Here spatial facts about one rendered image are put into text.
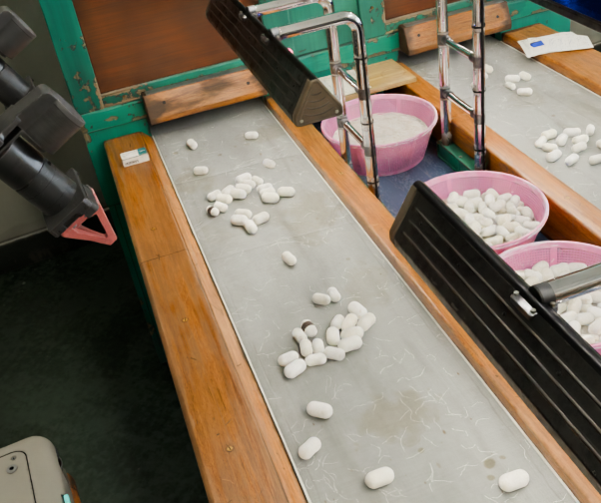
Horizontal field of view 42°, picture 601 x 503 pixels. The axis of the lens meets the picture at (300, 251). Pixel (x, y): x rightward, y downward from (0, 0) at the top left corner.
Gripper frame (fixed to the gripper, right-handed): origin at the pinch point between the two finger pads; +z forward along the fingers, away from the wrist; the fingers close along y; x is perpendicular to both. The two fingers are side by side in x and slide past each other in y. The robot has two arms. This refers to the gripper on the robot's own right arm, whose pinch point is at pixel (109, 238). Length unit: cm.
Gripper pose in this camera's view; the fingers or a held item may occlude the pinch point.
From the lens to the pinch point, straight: 112.9
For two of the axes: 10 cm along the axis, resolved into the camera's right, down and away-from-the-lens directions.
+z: 5.5, 5.6, 6.2
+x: -7.3, 6.8, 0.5
